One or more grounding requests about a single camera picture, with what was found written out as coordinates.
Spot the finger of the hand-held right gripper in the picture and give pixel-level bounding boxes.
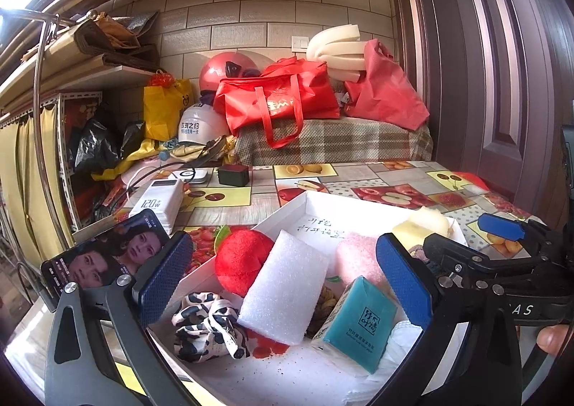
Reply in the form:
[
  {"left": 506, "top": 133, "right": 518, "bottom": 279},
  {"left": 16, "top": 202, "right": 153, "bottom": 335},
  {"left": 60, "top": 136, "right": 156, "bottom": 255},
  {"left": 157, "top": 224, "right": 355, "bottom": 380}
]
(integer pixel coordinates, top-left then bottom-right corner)
[
  {"left": 477, "top": 212, "right": 561, "bottom": 256},
  {"left": 423, "top": 232, "right": 545, "bottom": 276}
]

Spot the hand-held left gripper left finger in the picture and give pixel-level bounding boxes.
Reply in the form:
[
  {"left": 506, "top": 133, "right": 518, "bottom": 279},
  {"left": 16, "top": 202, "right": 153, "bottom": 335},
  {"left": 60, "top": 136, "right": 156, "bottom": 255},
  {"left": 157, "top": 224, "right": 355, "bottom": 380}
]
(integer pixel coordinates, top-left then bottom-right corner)
[{"left": 44, "top": 230, "right": 194, "bottom": 406}]

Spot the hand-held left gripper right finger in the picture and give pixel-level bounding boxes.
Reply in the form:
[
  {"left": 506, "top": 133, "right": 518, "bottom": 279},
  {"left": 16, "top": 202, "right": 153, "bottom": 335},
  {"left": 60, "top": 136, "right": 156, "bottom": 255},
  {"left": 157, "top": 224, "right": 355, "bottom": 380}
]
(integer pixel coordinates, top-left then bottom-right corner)
[{"left": 368, "top": 233, "right": 523, "bottom": 406}]

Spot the yellow sponge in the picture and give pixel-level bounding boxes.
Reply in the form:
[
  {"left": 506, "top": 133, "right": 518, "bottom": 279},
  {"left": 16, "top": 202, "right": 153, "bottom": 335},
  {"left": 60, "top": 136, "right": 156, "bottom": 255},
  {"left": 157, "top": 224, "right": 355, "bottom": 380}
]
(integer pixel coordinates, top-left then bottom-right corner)
[{"left": 392, "top": 206, "right": 459, "bottom": 247}]

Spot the pink sponge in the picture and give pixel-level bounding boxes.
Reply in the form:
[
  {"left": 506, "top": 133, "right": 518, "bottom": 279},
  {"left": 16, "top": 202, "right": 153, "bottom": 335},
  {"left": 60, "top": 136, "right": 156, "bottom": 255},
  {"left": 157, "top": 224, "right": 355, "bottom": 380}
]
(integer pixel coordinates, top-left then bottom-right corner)
[{"left": 334, "top": 230, "right": 395, "bottom": 294}]

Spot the white paper napkin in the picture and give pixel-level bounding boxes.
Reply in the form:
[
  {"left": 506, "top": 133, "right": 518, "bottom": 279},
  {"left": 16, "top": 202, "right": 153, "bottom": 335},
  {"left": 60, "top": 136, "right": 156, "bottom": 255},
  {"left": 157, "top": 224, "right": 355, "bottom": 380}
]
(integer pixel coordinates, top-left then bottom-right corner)
[{"left": 345, "top": 321, "right": 431, "bottom": 406}]

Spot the small teal tissue pack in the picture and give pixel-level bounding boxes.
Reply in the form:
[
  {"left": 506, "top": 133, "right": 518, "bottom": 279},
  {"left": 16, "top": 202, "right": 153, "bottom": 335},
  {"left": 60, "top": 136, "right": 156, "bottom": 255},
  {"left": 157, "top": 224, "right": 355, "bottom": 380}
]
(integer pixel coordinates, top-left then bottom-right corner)
[{"left": 311, "top": 276, "right": 399, "bottom": 375}]

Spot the leopard print scrunchie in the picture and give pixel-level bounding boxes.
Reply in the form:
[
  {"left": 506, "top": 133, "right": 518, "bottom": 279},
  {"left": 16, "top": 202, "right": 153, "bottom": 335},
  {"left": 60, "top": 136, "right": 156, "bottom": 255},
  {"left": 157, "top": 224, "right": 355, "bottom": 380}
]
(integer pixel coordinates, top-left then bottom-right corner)
[{"left": 171, "top": 292, "right": 252, "bottom": 362}]

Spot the red plush apple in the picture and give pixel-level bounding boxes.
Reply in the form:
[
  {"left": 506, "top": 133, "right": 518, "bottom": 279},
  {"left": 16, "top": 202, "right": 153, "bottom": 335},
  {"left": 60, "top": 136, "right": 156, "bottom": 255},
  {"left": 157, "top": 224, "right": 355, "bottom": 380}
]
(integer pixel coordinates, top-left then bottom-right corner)
[{"left": 214, "top": 227, "right": 275, "bottom": 298}]

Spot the brown scrunchie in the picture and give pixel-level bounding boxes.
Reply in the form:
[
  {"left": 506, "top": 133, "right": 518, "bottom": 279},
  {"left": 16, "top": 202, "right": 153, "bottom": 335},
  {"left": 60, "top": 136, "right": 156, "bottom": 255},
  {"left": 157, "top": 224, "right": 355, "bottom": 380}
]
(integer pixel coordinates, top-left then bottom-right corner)
[{"left": 307, "top": 283, "right": 339, "bottom": 337}]

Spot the white shallow box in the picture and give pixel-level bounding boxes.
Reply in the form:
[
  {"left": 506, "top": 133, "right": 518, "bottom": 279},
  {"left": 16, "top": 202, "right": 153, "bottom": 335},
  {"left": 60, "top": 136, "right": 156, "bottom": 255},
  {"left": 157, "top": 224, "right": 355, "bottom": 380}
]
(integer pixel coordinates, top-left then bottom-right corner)
[{"left": 146, "top": 190, "right": 469, "bottom": 406}]

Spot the white foam block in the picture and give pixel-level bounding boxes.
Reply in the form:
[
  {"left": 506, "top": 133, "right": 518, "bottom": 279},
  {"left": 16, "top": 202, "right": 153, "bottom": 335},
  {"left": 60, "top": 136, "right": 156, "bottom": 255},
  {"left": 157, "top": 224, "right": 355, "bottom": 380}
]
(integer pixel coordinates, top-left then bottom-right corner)
[{"left": 237, "top": 229, "right": 330, "bottom": 346}]

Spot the person's right hand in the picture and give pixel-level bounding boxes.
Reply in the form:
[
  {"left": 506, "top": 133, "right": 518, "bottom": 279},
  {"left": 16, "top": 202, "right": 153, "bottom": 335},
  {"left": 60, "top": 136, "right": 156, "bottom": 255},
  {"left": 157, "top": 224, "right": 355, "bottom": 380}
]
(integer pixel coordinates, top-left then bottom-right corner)
[{"left": 537, "top": 324, "right": 570, "bottom": 353}]

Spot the black smartphone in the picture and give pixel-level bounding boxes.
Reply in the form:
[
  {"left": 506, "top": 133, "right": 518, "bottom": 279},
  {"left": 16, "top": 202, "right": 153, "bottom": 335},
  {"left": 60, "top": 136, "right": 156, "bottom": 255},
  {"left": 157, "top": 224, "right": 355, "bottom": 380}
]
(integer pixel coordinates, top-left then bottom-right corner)
[{"left": 40, "top": 209, "right": 171, "bottom": 312}]

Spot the white power bank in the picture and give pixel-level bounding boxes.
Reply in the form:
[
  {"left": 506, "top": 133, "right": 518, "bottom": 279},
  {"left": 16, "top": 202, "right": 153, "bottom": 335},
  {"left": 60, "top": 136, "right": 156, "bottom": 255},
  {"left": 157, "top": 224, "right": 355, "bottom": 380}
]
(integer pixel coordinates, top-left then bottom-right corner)
[{"left": 128, "top": 179, "right": 185, "bottom": 232}]

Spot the fruit print tablecloth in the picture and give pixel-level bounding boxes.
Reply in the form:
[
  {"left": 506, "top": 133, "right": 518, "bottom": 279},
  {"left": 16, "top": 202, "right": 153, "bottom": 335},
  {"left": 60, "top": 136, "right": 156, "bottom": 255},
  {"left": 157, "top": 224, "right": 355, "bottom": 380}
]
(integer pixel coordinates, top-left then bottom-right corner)
[{"left": 4, "top": 161, "right": 539, "bottom": 406}]

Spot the white charger pad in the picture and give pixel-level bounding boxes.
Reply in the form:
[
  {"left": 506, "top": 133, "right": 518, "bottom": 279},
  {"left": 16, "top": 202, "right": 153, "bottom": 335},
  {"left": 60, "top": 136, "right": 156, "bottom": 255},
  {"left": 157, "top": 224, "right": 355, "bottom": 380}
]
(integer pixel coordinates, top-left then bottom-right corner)
[{"left": 173, "top": 167, "right": 211, "bottom": 185}]

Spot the small black box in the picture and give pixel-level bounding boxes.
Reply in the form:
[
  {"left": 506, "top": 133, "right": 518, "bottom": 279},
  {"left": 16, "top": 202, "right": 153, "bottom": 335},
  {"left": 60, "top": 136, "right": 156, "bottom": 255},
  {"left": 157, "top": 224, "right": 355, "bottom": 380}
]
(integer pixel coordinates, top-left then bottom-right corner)
[{"left": 218, "top": 165, "right": 250, "bottom": 186}]

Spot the metal shelf rack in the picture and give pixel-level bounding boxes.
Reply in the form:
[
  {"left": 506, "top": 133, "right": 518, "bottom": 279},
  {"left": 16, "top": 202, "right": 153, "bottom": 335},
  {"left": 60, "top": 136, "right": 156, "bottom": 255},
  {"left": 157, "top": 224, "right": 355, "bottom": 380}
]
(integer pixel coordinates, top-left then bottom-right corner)
[{"left": 0, "top": 65, "right": 153, "bottom": 272}]

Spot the black plastic bag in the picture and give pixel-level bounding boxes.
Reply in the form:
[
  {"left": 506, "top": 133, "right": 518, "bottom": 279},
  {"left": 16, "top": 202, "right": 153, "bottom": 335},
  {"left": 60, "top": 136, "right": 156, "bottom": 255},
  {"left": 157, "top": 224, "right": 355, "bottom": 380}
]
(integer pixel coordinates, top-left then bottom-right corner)
[
  {"left": 74, "top": 118, "right": 119, "bottom": 174},
  {"left": 119, "top": 120, "right": 145, "bottom": 160}
]

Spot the yellow curtain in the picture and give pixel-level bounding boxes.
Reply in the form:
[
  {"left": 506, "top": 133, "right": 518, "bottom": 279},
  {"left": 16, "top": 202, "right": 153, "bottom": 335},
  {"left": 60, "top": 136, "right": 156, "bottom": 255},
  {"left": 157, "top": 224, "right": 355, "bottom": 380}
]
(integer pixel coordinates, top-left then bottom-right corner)
[{"left": 0, "top": 108, "right": 75, "bottom": 272}]

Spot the brown metal door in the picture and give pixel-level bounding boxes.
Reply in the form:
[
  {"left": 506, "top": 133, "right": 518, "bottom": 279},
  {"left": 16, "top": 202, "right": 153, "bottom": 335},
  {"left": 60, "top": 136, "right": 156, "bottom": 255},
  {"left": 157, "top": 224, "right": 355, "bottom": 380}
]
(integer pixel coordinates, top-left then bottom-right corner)
[{"left": 381, "top": 0, "right": 574, "bottom": 218}]

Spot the plaid blanket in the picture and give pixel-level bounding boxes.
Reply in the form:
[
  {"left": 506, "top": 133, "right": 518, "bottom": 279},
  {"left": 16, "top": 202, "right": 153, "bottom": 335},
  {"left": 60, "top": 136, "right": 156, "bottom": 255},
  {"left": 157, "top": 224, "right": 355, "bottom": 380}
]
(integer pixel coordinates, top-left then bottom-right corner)
[{"left": 234, "top": 117, "right": 435, "bottom": 167}]

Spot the white helmet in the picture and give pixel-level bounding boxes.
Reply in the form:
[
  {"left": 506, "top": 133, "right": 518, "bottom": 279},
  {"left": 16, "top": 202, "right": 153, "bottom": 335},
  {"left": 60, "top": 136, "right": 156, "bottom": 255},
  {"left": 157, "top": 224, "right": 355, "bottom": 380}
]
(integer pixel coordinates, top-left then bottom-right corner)
[{"left": 177, "top": 101, "right": 231, "bottom": 147}]

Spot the yellow shopping bag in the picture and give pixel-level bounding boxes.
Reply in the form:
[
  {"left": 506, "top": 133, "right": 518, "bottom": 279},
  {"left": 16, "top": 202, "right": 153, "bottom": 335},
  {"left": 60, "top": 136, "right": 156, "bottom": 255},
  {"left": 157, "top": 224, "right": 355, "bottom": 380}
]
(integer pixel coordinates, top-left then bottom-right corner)
[{"left": 143, "top": 71, "right": 194, "bottom": 141}]

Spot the pink nonwoven bag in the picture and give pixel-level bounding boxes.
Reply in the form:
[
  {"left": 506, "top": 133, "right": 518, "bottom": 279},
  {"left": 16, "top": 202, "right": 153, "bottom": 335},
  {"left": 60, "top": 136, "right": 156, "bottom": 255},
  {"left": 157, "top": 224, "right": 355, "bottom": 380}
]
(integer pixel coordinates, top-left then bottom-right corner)
[{"left": 344, "top": 39, "right": 430, "bottom": 132}]

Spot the red printed carton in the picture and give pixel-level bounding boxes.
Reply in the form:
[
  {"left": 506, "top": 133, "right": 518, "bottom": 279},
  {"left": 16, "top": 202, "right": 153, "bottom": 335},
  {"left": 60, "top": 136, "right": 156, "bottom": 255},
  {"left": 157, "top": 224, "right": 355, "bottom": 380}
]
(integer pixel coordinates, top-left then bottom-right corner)
[{"left": 63, "top": 99, "right": 113, "bottom": 218}]

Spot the pink helmet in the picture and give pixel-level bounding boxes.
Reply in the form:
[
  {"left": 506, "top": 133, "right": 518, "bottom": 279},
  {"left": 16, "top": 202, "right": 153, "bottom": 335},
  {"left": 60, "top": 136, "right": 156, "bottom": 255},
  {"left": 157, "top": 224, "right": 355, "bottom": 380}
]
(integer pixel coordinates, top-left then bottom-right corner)
[{"left": 198, "top": 52, "right": 261, "bottom": 97}]

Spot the red tote bag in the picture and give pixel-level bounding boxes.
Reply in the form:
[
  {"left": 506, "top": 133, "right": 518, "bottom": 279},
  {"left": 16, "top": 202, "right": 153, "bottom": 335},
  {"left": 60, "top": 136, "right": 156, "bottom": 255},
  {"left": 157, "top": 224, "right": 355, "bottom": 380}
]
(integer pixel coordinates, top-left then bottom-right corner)
[{"left": 213, "top": 56, "right": 342, "bottom": 150}]

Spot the chrome clothes rack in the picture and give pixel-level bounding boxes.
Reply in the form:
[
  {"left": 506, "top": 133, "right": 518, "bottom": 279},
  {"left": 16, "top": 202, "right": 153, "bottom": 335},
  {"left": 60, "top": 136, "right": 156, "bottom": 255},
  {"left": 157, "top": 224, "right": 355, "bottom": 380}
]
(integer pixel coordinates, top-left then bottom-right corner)
[{"left": 18, "top": 14, "right": 97, "bottom": 254}]

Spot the white foam roll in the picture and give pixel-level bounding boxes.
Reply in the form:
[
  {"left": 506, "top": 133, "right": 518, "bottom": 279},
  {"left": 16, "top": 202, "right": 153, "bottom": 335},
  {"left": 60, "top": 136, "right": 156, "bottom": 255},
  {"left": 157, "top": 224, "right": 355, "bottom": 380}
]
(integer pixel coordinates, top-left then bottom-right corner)
[{"left": 306, "top": 23, "right": 375, "bottom": 83}]

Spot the stack of flattened cardboard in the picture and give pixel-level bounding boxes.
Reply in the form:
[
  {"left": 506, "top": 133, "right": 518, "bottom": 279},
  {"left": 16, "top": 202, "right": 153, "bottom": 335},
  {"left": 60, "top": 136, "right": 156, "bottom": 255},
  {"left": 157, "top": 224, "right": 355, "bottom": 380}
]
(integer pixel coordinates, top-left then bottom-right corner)
[{"left": 0, "top": 9, "right": 162, "bottom": 115}]

